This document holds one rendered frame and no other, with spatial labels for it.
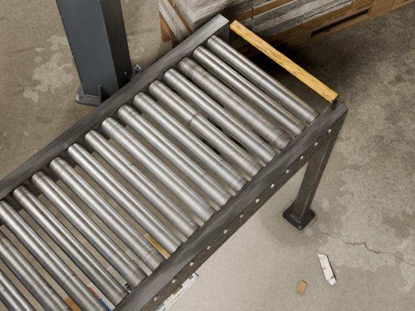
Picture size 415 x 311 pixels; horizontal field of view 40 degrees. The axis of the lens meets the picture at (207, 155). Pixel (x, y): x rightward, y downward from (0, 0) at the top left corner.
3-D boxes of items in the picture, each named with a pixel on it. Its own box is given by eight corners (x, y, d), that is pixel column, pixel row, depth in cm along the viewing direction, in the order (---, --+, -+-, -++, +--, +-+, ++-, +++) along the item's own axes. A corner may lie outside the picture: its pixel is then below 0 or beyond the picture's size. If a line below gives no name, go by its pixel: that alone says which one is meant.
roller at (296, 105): (212, 42, 194) (215, 30, 190) (320, 125, 178) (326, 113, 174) (202, 47, 191) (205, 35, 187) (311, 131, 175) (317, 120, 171)
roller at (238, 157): (159, 76, 182) (148, 78, 178) (270, 168, 166) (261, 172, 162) (154, 89, 184) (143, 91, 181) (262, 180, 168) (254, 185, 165)
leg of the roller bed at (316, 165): (297, 206, 245) (327, 120, 186) (308, 215, 243) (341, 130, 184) (289, 215, 243) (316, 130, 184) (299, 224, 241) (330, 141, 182)
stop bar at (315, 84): (236, 23, 191) (236, 18, 189) (339, 98, 176) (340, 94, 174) (229, 28, 190) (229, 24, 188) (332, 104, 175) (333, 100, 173)
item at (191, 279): (149, 229, 239) (149, 229, 238) (197, 276, 229) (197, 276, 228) (80, 292, 226) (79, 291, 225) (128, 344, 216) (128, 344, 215)
